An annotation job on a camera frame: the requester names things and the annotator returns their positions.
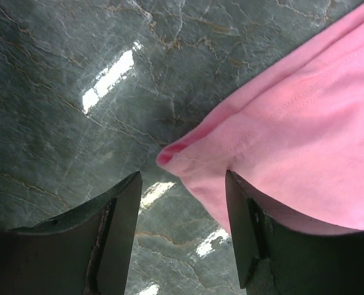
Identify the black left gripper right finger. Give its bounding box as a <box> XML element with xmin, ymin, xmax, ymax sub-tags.
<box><xmin>225</xmin><ymin>171</ymin><xmax>364</xmax><ymax>294</ymax></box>

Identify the pink t shirt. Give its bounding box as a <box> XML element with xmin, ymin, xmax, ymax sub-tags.
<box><xmin>157</xmin><ymin>4</ymin><xmax>364</xmax><ymax>230</ymax></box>

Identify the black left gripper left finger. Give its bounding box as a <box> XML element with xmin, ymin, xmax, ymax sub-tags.
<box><xmin>0</xmin><ymin>172</ymin><xmax>142</xmax><ymax>294</ymax></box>

